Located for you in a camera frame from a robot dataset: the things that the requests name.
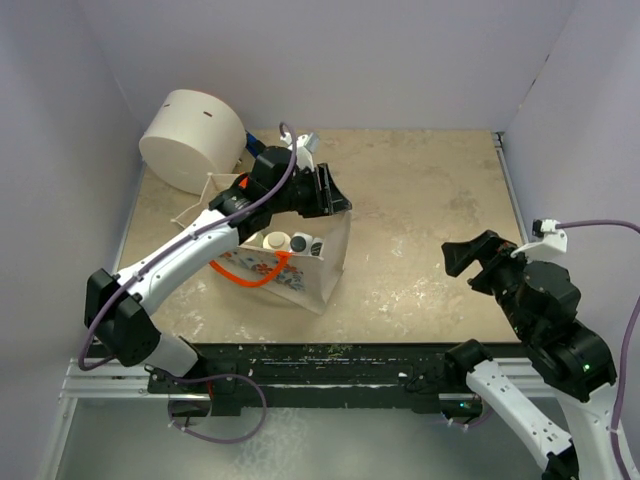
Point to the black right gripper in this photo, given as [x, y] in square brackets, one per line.
[487, 247]

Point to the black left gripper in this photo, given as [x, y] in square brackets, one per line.
[327, 201]

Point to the white square bottle dark cap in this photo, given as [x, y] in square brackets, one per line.
[300, 243]

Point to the canvas bag orange handles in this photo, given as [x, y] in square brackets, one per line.
[304, 280]

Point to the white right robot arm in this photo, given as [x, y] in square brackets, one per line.
[540, 303]

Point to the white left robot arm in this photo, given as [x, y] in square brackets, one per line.
[119, 307]

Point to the beige bottle beige cap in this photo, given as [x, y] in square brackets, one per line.
[277, 241]

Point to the blue black tool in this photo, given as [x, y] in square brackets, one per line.
[253, 145]

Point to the green bottle white cap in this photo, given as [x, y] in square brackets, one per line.
[255, 240]

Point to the large white cylindrical container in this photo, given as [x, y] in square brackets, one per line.
[192, 135]

